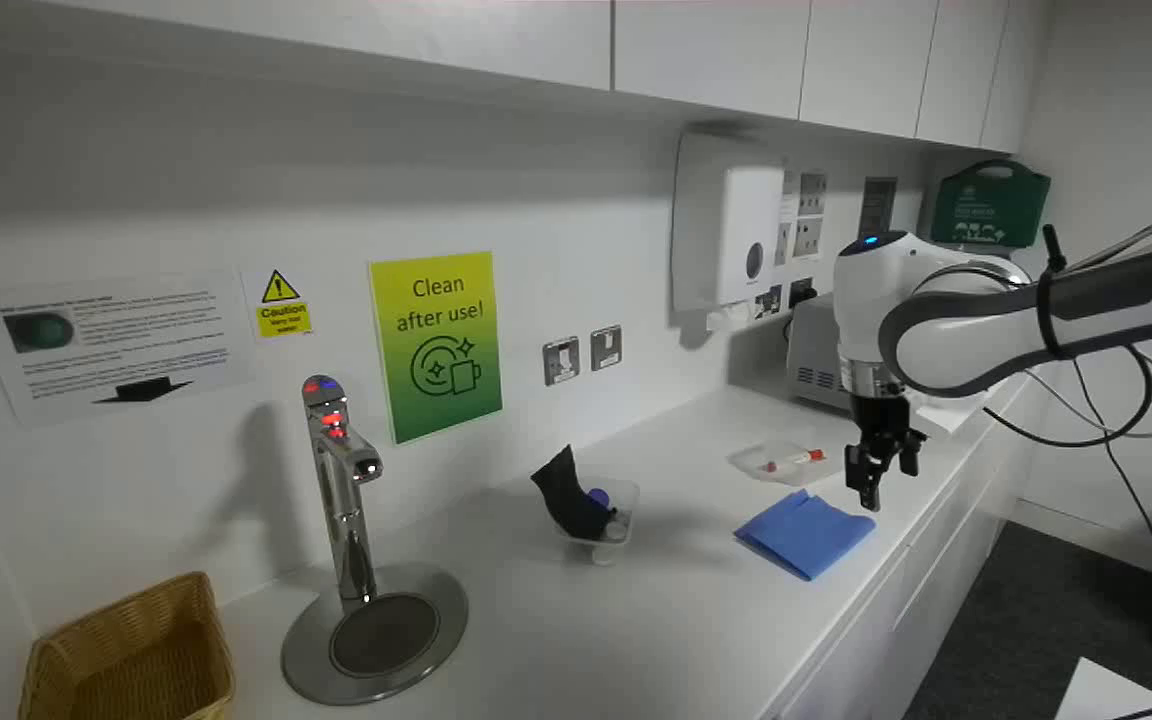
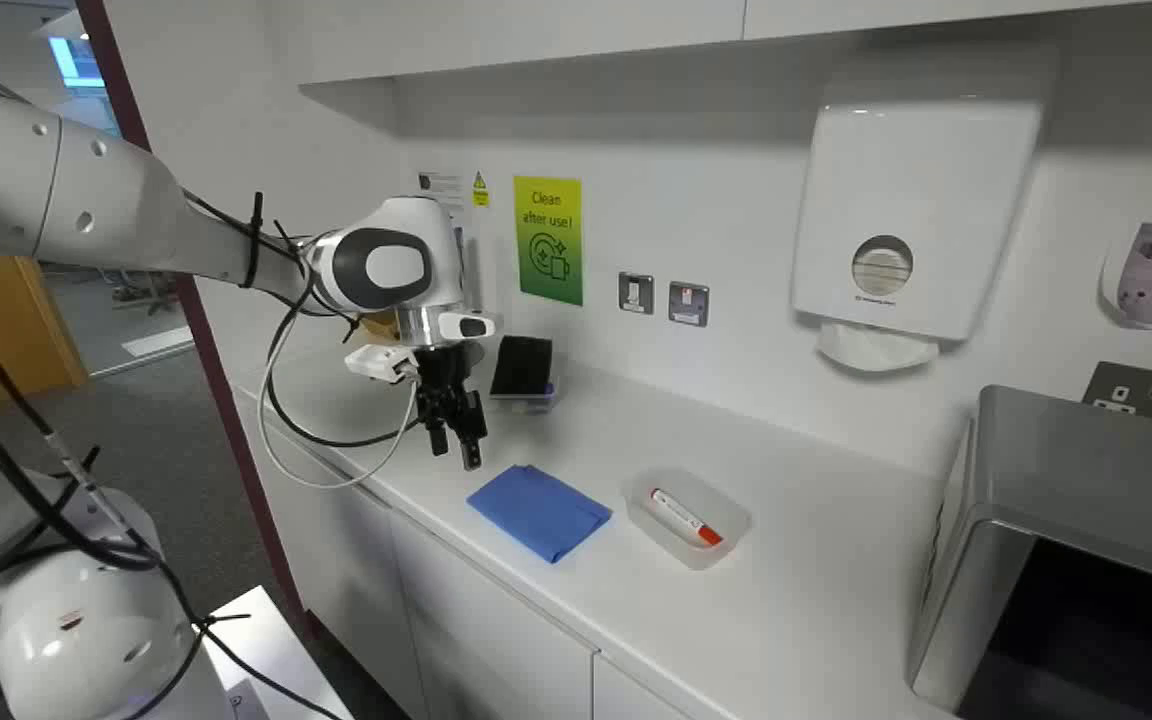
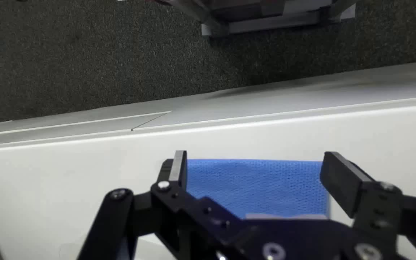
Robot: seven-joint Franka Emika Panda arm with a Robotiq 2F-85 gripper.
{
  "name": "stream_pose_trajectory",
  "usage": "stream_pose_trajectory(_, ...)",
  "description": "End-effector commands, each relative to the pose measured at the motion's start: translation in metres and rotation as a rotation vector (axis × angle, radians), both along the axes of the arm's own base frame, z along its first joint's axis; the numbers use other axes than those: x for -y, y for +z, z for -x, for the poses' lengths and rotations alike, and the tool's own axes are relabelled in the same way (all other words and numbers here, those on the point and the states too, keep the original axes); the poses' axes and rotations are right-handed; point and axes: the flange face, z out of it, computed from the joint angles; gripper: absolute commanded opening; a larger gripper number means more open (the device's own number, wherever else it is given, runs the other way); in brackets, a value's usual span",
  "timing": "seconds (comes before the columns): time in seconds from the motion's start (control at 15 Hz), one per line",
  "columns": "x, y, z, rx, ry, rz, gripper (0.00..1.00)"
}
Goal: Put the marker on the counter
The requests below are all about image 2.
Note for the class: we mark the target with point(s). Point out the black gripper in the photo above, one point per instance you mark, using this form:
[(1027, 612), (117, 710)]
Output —
[(448, 386)]

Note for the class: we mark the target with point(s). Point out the red and white marker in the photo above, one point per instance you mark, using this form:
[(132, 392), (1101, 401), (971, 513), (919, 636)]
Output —
[(682, 516)]

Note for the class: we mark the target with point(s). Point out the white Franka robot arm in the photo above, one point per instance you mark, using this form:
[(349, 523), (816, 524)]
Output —
[(110, 200)]

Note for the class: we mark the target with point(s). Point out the small black holder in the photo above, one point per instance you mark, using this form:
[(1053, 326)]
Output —
[(522, 367)]

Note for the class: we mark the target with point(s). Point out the blue folded cloth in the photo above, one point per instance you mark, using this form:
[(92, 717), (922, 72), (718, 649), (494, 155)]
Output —
[(539, 513)]

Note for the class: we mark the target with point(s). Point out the chrome water tap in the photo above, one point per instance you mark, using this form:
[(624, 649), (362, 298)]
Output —
[(475, 273)]

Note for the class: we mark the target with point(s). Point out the white base cabinets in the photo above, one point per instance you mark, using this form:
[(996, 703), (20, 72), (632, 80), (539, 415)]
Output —
[(471, 625)]

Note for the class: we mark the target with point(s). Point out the green clean after use poster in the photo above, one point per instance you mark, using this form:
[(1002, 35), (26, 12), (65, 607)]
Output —
[(548, 240)]

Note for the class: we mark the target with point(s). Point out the white instruction sheet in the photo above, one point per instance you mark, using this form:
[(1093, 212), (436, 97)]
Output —
[(442, 188)]

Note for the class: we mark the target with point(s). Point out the yellow warning sticker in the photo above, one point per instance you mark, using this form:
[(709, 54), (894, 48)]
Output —
[(482, 188)]

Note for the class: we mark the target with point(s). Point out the clear plastic tray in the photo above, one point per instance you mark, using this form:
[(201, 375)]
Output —
[(723, 513)]

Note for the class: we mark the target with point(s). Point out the white robot stand platform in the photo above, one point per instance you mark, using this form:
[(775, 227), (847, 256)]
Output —
[(269, 663)]

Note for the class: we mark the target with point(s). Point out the white paper towel dispenser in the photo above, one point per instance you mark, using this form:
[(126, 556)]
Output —
[(919, 227)]

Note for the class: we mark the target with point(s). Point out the bright window pane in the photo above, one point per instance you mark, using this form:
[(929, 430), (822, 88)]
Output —
[(77, 61)]

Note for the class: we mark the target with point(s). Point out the stainless steel microwave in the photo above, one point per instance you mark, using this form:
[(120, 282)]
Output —
[(1070, 466)]

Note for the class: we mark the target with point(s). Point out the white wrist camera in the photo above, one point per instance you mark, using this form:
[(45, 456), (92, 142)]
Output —
[(383, 360)]

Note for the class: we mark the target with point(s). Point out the white wall cabinets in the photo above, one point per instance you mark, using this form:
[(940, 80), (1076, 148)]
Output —
[(539, 35)]

